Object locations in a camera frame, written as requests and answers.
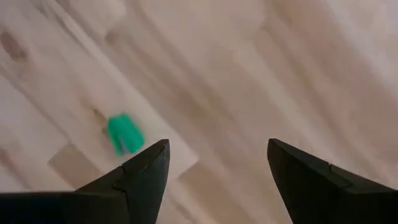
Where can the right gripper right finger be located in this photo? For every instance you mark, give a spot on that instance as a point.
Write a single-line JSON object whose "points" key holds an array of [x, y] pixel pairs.
{"points": [[317, 193]]}

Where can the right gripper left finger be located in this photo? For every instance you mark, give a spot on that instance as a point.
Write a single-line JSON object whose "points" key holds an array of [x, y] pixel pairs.
{"points": [[136, 193]]}

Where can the green mini stapler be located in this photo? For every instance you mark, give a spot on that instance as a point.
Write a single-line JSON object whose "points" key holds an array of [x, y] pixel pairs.
{"points": [[124, 133]]}

